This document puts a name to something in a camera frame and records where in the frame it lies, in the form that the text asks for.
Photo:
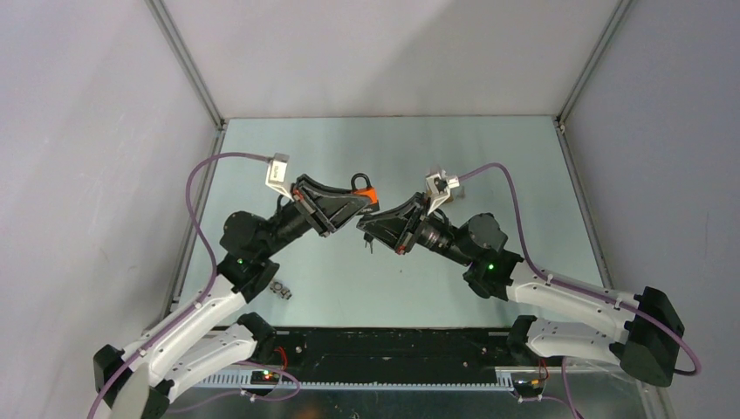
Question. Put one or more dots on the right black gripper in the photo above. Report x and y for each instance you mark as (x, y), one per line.
(392, 230)

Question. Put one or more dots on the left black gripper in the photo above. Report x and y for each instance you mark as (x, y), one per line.
(326, 208)

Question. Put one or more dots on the black keys bunch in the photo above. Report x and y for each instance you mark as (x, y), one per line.
(368, 241)

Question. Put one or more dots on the orange black padlock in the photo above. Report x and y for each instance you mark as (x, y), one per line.
(368, 191)

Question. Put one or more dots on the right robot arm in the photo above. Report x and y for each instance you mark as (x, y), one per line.
(637, 332)

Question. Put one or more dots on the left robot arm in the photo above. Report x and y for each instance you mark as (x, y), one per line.
(144, 378)

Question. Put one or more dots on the left circuit board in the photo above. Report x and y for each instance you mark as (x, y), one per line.
(264, 377)

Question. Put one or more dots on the circuit board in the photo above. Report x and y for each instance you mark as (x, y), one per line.
(534, 383)
(264, 377)

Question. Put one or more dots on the right circuit board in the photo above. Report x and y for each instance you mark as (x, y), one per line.
(534, 383)

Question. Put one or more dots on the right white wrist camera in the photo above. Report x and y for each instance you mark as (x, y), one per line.
(439, 185)

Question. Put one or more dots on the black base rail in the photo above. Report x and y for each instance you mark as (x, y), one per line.
(392, 356)

